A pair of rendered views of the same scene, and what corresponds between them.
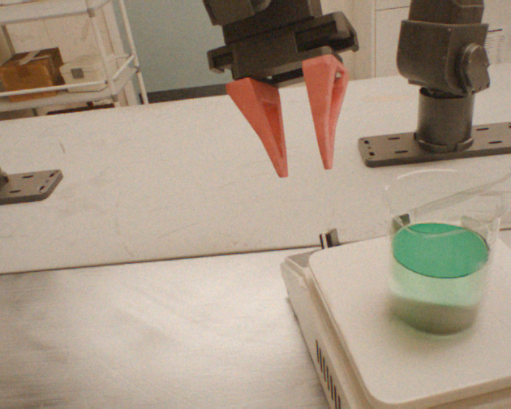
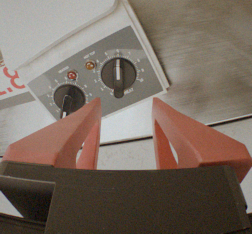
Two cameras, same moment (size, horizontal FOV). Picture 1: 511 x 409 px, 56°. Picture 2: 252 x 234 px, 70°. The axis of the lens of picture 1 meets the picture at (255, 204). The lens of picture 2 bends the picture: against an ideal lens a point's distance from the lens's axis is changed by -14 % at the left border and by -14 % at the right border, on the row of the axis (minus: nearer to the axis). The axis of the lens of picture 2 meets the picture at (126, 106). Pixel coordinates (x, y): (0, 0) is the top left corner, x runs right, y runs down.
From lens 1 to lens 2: 0.32 m
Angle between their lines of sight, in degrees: 56
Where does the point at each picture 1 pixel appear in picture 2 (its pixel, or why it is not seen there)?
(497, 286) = (9, 3)
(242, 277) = (203, 93)
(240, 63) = (225, 194)
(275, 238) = not seen: hidden behind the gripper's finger
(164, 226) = not seen: outside the picture
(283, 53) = (90, 195)
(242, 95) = (211, 140)
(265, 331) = (172, 37)
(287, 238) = not seen: hidden behind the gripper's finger
